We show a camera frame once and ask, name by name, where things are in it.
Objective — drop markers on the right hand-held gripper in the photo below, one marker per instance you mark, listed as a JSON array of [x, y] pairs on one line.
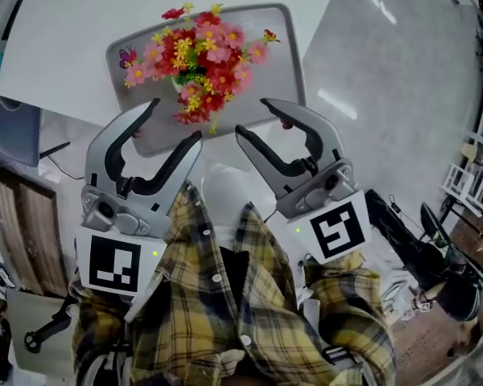
[[334, 231]]

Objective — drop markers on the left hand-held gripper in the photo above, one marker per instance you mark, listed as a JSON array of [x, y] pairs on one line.
[[112, 264]]

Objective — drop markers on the grey plastic tray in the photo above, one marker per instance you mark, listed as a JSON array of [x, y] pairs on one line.
[[265, 62]]

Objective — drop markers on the red pink yellow flower bouquet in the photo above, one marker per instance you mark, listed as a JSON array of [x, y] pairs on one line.
[[209, 50]]

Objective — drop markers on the person's left forearm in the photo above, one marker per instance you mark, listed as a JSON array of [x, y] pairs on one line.
[[96, 328]]

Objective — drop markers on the person's right forearm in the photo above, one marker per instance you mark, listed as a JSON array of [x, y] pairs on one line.
[[346, 296]]

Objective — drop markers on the blue chair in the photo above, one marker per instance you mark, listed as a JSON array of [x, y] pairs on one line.
[[18, 135]]

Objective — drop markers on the brown wooden board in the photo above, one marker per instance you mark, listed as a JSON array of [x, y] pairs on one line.
[[32, 231]]

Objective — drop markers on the black undershirt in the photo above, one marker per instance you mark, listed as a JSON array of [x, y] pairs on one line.
[[235, 280]]

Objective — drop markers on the black flat panel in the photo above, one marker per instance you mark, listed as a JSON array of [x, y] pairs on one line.
[[428, 219]]

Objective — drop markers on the yellow plaid shirt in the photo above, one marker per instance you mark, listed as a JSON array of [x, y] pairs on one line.
[[185, 316]]

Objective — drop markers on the white printed carton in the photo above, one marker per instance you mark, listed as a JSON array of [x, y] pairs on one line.
[[394, 292]]

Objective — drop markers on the white shelving rack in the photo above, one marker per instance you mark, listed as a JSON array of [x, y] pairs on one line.
[[475, 183]]

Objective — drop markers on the black chair base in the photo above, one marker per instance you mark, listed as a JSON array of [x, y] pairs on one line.
[[48, 330]]

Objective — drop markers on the pale grey board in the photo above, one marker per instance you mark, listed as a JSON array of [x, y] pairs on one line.
[[44, 366]]

